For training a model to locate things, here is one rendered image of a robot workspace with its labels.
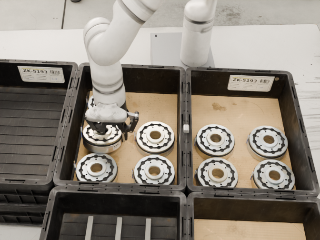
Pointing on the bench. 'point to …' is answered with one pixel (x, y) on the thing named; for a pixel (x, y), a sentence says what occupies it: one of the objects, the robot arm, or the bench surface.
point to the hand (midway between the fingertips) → (114, 135)
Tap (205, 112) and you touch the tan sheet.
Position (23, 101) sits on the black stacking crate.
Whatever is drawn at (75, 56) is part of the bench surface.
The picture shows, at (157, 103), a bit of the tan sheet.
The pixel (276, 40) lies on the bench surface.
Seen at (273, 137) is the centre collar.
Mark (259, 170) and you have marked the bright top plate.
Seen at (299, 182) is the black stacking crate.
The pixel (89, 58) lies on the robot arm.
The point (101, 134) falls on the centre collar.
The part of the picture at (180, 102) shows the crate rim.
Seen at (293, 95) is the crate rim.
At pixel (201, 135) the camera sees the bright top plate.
